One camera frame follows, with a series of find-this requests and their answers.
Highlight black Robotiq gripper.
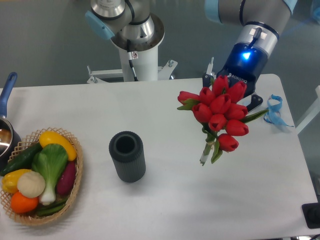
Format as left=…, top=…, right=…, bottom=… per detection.
left=202, top=43, right=268, bottom=113

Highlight red tulip bouquet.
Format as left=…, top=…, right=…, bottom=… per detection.
left=177, top=75, right=269, bottom=165

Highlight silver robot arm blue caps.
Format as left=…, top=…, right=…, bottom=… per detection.
left=204, top=0, right=297, bottom=111

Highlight light blue ribbon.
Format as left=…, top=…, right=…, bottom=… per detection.
left=263, top=94, right=294, bottom=128

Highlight dark grey ribbed vase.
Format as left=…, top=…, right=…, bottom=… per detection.
left=108, top=131, right=146, bottom=183

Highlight black device at table edge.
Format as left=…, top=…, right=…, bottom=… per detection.
left=301, top=202, right=320, bottom=229

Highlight purple sweet potato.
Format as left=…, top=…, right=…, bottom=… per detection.
left=56, top=161, right=76, bottom=196

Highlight green bok choy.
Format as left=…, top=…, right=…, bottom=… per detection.
left=31, top=143, right=68, bottom=206

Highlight woven wicker basket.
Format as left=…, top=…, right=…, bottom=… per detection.
left=0, top=127, right=84, bottom=226

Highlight dark green cucumber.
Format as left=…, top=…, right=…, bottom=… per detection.
left=0, top=142, right=43, bottom=177

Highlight green bean pods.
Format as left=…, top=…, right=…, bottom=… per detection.
left=35, top=198, right=67, bottom=217

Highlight white garlic bun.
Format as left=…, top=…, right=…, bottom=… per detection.
left=17, top=171, right=46, bottom=198

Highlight orange fruit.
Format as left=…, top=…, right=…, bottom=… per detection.
left=10, top=191, right=39, bottom=214

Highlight yellow bell pepper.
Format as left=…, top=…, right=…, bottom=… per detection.
left=1, top=169, right=32, bottom=194

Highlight white frame at right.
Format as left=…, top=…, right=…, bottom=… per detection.
left=295, top=85, right=320, bottom=135

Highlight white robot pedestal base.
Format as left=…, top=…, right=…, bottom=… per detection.
left=84, top=0, right=179, bottom=84

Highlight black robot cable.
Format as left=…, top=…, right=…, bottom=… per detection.
left=125, top=39, right=139, bottom=82

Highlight blue handled saucepan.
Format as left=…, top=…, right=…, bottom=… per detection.
left=0, top=72, right=21, bottom=170

